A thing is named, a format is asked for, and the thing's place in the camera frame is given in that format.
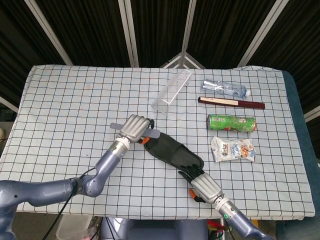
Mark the clear plastic bin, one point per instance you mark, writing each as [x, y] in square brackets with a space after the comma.
[72, 226]

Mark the checkered tablecloth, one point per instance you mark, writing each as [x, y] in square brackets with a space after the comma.
[75, 100]

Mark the white snack bag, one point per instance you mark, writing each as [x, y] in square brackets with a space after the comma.
[232, 150]

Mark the white frame stand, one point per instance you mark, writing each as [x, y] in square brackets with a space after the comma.
[182, 61]

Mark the dark red folding fan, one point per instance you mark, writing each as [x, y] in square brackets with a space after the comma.
[231, 102]

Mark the black slipper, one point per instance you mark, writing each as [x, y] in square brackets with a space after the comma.
[172, 152]

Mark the grey tool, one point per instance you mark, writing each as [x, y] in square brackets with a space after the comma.
[152, 133]

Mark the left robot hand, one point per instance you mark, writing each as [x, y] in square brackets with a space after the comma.
[133, 128]

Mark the clear acrylic box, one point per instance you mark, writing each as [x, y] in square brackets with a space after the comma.
[172, 92]

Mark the clear plastic water bottle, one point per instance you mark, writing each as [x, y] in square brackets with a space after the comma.
[223, 87]

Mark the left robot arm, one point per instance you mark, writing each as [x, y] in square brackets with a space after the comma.
[75, 175]

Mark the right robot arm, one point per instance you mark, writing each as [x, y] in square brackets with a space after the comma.
[240, 217]

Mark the green chips can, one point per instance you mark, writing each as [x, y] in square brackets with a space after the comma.
[231, 122]

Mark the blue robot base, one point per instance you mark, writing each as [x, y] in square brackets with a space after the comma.
[162, 228]

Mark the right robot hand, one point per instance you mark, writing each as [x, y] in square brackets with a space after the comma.
[203, 186]

